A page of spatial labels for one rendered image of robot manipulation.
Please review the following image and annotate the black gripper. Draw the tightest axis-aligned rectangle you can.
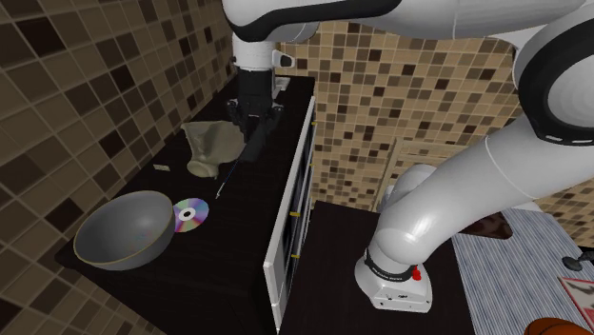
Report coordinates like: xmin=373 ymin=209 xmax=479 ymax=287
xmin=227 ymin=68 xmax=285 ymax=136

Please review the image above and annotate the white box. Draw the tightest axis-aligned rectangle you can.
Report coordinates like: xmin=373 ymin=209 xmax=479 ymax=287
xmin=272 ymin=76 xmax=293 ymax=101

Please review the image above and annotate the beige vase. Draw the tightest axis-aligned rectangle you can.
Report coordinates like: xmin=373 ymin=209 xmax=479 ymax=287
xmin=179 ymin=120 xmax=248 ymax=179

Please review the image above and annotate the shiny compact disc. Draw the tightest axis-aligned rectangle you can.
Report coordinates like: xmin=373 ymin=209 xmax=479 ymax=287
xmin=172 ymin=197 xmax=210 ymax=234

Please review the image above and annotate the dark dresser with white drawers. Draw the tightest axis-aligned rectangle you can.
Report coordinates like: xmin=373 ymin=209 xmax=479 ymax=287
xmin=54 ymin=75 xmax=318 ymax=335

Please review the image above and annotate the grey bowl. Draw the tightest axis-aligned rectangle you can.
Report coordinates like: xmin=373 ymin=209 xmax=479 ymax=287
xmin=72 ymin=189 xmax=177 ymax=272

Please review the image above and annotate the black robot stand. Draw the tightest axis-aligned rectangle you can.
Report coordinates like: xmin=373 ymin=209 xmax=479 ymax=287
xmin=277 ymin=200 xmax=477 ymax=335

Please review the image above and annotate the dark brown object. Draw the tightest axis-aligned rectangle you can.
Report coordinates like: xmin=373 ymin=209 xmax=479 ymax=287
xmin=463 ymin=210 xmax=514 ymax=241

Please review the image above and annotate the grey striped rug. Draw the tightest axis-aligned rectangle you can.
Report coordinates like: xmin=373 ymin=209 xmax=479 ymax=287
xmin=451 ymin=207 xmax=594 ymax=335

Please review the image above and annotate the small black object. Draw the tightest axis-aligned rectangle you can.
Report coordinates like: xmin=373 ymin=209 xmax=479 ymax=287
xmin=562 ymin=250 xmax=594 ymax=273

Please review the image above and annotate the orange round object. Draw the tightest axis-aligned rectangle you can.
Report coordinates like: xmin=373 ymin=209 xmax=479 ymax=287
xmin=524 ymin=317 xmax=591 ymax=335

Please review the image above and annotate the red and white book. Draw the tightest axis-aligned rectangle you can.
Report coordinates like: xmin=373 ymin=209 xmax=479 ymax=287
xmin=558 ymin=276 xmax=594 ymax=323

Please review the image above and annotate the black handled thin tool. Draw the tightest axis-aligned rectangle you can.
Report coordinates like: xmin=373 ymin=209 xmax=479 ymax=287
xmin=214 ymin=122 xmax=271 ymax=200

